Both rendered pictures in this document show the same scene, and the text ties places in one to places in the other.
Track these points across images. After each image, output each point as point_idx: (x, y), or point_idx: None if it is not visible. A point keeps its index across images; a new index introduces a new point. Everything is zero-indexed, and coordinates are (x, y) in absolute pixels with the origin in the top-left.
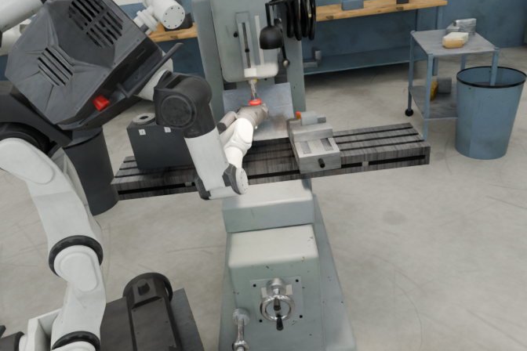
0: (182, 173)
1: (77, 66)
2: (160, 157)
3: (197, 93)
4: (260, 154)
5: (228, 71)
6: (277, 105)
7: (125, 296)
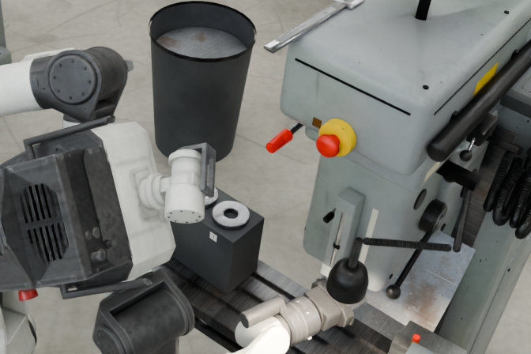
0: (202, 304)
1: (8, 253)
2: (193, 257)
3: (151, 337)
4: (325, 352)
5: (309, 242)
6: (433, 270)
7: None
